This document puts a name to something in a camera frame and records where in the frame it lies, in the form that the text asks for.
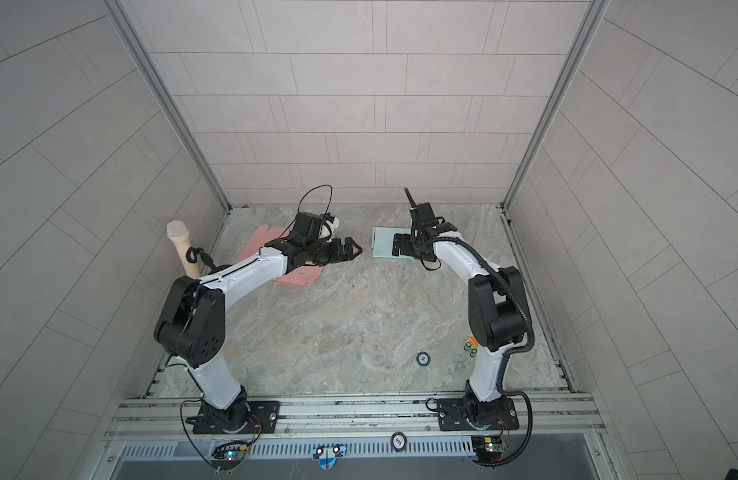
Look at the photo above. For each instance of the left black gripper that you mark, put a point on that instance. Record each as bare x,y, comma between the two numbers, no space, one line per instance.
343,254

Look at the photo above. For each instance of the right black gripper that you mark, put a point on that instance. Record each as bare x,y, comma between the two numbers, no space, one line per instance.
405,250

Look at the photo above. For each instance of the light blue paper box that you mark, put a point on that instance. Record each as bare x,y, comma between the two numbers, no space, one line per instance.
383,242

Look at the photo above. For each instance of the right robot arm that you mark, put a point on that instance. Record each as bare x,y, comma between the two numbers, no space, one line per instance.
498,315

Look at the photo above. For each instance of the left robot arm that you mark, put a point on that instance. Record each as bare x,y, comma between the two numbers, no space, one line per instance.
192,325

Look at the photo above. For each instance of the orange green small toy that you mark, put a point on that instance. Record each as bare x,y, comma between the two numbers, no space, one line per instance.
471,346

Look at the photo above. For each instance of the blue poker chip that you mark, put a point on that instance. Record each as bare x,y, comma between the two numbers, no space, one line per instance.
423,359

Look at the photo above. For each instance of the black round microphone stand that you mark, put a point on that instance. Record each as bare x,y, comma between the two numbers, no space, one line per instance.
195,254

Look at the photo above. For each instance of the round black white badge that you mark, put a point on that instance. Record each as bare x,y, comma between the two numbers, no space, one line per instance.
398,442

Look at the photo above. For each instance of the blue sticker with eyes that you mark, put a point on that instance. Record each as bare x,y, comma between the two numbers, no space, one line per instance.
327,455

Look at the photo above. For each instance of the right green circuit board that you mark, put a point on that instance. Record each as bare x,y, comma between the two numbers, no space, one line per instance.
488,450

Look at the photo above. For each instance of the green circuit board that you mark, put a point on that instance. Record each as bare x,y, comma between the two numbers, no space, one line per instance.
488,450
230,454

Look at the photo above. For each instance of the left green circuit board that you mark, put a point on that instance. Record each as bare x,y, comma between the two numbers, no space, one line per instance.
230,454

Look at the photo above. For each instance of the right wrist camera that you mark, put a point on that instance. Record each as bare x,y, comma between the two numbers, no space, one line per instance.
423,214

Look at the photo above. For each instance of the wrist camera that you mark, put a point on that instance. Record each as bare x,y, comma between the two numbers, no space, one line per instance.
423,214
329,224

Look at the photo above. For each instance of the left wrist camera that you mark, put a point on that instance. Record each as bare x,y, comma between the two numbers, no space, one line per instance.
329,224

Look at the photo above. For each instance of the aluminium mounting rail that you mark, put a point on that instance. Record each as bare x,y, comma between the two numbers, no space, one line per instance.
351,416

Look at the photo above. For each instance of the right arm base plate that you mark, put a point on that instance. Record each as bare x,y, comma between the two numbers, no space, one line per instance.
469,414

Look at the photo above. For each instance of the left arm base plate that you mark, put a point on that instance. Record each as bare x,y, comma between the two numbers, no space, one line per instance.
248,417

